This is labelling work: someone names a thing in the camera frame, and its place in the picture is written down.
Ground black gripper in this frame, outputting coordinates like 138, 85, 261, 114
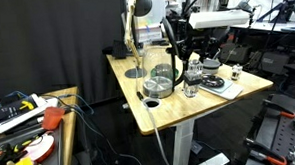
179, 31, 210, 64

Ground grey round container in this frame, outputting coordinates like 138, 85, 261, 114
201, 57, 223, 75

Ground black round disc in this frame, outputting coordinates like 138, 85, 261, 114
200, 73, 226, 89

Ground green round coaster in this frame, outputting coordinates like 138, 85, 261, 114
149, 65, 180, 80

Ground small clear shaker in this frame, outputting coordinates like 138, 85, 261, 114
230, 63, 245, 82

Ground glass electric kettle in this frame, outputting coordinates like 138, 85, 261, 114
139, 15, 191, 101

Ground stack of white boxes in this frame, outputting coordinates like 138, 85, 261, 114
137, 23, 164, 44

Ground white kitchen scale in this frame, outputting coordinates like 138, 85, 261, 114
197, 77, 245, 102

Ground wooden desk lamp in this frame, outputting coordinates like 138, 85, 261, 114
121, 0, 156, 79

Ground black box speaker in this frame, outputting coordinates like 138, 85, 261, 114
111, 38, 128, 60

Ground black equipment case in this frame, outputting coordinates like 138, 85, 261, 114
260, 49, 291, 75

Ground white desk leg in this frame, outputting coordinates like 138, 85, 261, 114
169, 117, 231, 165

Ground black curtain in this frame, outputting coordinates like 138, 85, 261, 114
0, 0, 131, 108

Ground orange plastic cup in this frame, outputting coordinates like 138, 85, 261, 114
40, 105, 66, 131

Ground white red tape roll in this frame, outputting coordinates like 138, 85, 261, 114
23, 131, 57, 165

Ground yellow black screwdriver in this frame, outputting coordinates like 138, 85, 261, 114
0, 130, 49, 160

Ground white long box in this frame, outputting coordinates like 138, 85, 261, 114
0, 92, 61, 135

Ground grey braided cable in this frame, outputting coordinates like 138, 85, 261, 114
136, 90, 174, 165

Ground orange handled clamp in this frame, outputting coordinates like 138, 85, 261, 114
244, 136, 288, 165
262, 98, 295, 120

